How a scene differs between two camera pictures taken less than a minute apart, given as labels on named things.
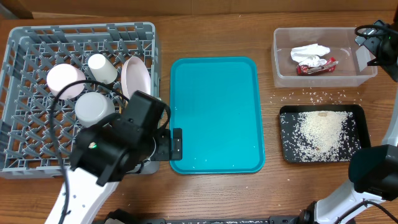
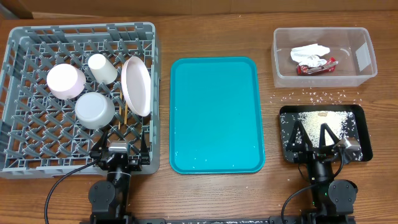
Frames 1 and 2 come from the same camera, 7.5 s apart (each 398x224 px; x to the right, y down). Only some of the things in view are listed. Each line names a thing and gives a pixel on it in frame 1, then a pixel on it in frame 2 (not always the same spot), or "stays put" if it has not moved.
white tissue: [310, 56] stays put
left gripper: [163, 150] to [135, 165]
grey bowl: [91, 107] stays put
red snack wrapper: [329, 66] stays put
